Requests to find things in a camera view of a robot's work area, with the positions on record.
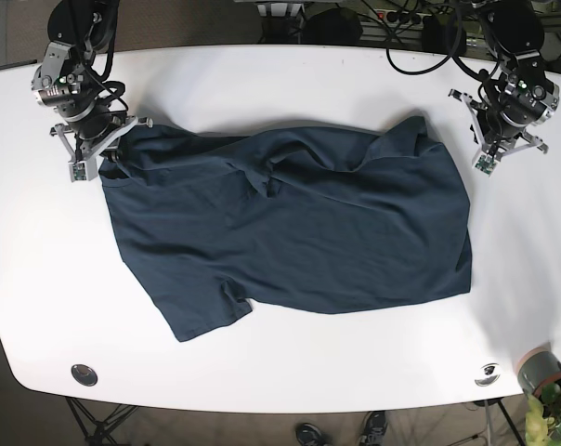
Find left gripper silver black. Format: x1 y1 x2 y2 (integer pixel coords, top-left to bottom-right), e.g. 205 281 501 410
449 89 549 177

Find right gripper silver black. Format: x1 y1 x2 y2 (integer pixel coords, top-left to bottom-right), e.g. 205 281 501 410
50 111 154 182

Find navy blue T-shirt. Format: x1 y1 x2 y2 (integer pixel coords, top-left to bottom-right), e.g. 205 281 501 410
98 116 472 342

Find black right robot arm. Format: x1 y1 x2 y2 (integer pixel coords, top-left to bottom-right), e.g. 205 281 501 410
32 1 153 182

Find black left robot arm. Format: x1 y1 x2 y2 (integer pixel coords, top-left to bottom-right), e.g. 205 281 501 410
445 1 559 176

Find left silver table grommet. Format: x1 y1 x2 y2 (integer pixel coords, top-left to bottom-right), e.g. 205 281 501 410
71 364 98 387

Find silver table grommet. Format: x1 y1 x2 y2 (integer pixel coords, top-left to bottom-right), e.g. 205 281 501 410
474 362 502 387
71 364 98 387

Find right silver table grommet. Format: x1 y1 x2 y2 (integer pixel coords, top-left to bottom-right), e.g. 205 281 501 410
474 362 502 387

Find grey plant pot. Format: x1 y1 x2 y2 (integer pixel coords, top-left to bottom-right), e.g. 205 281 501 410
515 348 561 398

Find black folding table legs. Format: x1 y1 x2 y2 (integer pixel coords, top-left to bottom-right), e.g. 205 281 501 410
65 397 138 446

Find green potted plant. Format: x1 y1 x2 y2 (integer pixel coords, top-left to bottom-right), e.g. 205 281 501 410
525 383 561 446

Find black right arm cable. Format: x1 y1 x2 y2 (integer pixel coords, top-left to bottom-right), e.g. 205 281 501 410
71 0 129 117

